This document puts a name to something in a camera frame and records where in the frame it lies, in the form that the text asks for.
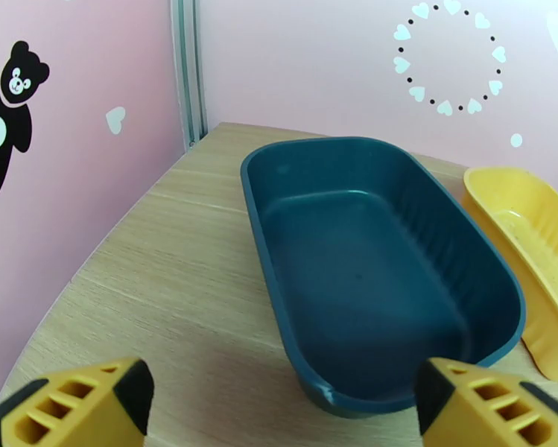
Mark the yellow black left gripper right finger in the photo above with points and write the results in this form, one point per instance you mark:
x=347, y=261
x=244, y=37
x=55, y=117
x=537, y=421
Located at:
x=483, y=413

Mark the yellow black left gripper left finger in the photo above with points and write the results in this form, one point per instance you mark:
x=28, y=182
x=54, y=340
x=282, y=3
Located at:
x=87, y=413

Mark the dark teal plastic container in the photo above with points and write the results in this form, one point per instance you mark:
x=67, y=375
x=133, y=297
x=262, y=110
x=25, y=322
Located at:
x=362, y=273

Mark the yellow plastic container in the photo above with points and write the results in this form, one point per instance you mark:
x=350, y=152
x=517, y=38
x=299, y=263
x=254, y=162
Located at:
x=530, y=217

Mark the black bear wall sticker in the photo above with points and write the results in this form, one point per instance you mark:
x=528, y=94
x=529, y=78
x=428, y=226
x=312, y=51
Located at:
x=13, y=110

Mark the aluminium frame post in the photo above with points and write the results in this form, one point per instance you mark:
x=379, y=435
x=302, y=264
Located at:
x=188, y=64

